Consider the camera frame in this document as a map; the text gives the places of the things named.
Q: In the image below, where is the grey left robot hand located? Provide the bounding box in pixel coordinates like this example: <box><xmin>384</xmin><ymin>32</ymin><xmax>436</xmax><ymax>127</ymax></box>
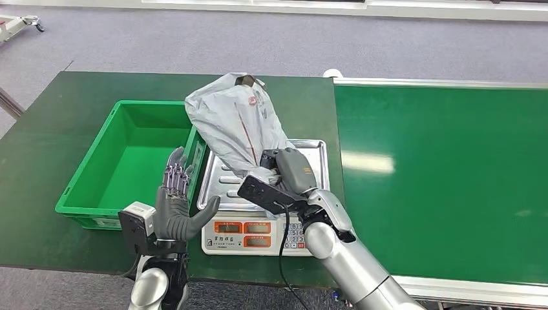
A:
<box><xmin>153</xmin><ymin>147</ymin><xmax>221</xmax><ymax>244</ymax></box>

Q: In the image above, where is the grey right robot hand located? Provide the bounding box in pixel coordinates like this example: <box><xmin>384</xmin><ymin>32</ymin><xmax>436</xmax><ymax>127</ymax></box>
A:
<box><xmin>258</xmin><ymin>147</ymin><xmax>319</xmax><ymax>198</ymax></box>

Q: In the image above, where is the grey plastic mailer package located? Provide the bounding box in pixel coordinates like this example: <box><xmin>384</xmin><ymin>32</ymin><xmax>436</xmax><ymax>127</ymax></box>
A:
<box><xmin>185</xmin><ymin>72</ymin><xmax>296</xmax><ymax>185</ymax></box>

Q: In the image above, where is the green conveyor belt machine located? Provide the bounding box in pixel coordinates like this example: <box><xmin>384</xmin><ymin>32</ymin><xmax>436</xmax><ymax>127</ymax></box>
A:
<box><xmin>323</xmin><ymin>68</ymin><xmax>548</xmax><ymax>307</ymax></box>

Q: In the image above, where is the steel ribbed scale tray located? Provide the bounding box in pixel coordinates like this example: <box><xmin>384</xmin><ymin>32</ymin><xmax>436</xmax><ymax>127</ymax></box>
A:
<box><xmin>196</xmin><ymin>139</ymin><xmax>330</xmax><ymax>214</ymax></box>

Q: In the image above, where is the white electronic scale body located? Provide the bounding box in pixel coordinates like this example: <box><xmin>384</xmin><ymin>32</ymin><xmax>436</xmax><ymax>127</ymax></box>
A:
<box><xmin>201</xmin><ymin>209</ymin><xmax>315</xmax><ymax>258</ymax></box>

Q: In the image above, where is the green plastic crate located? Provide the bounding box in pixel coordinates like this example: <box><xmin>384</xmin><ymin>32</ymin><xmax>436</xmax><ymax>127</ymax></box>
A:
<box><xmin>54</xmin><ymin>99</ymin><xmax>211</xmax><ymax>232</ymax></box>

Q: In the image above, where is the grey metal bar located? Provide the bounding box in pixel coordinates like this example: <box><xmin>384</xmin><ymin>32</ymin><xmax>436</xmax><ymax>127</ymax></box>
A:
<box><xmin>0</xmin><ymin>87</ymin><xmax>25</xmax><ymax>119</ymax></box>

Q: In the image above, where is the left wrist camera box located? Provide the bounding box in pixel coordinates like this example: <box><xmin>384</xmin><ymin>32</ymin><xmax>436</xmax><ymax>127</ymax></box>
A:
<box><xmin>118</xmin><ymin>201</ymin><xmax>157</xmax><ymax>258</ymax></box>

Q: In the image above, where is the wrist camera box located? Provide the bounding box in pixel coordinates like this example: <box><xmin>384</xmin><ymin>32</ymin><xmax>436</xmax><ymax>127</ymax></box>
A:
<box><xmin>118</xmin><ymin>201</ymin><xmax>157</xmax><ymax>258</ymax></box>
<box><xmin>237</xmin><ymin>174</ymin><xmax>309</xmax><ymax>215</ymax></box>

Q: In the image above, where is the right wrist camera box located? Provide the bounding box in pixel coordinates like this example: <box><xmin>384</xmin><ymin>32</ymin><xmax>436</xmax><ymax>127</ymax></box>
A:
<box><xmin>237</xmin><ymin>174</ymin><xmax>309</xmax><ymax>215</ymax></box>

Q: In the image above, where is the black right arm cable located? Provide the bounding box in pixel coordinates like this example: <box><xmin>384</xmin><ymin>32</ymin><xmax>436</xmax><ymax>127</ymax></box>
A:
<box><xmin>278</xmin><ymin>203</ymin><xmax>311</xmax><ymax>310</ymax></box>

